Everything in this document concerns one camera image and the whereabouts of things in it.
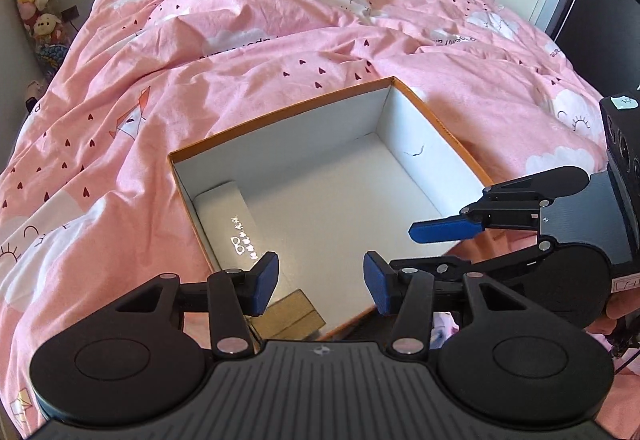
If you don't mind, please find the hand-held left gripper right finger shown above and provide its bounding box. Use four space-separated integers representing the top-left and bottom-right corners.
363 250 546 355

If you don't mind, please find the pink printed duvet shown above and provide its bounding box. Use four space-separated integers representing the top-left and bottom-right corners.
0 0 621 440

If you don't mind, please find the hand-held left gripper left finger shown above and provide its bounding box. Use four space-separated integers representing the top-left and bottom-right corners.
115 251 280 355

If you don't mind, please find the small brown cardboard box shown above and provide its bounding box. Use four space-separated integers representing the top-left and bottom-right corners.
247 289 326 341

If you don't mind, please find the person's right hand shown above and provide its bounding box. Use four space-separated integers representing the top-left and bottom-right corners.
597 293 640 336

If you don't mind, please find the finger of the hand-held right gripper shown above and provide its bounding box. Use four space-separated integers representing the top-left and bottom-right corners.
409 167 591 245
389 237 558 283

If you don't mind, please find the white flat box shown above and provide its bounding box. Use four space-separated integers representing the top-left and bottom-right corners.
192 180 293 291

